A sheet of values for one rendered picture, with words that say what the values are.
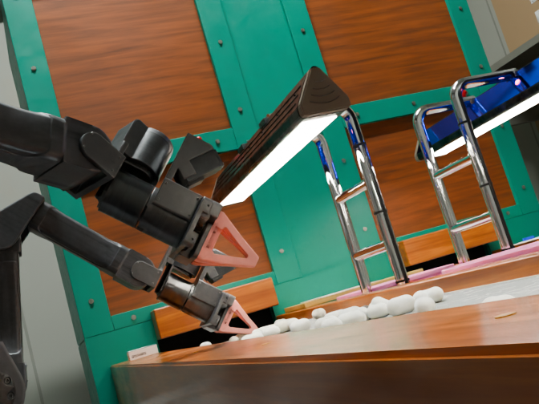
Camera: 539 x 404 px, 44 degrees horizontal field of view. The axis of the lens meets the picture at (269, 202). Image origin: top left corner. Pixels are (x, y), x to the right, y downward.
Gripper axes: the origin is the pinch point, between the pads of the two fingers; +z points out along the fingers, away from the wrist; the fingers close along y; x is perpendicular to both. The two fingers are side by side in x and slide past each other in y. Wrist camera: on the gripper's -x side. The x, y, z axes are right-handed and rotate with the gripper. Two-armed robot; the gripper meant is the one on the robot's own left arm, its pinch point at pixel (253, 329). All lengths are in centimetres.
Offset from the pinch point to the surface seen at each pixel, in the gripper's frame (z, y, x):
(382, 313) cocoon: 2, -52, 0
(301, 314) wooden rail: 12.9, 15.6, -10.6
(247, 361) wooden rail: -20, -84, 17
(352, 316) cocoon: -3, -55, 3
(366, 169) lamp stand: 2.6, -21.4, -31.7
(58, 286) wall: -44, 169, -10
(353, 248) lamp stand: 10.9, -6.5, -22.4
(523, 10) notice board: 88, 112, -215
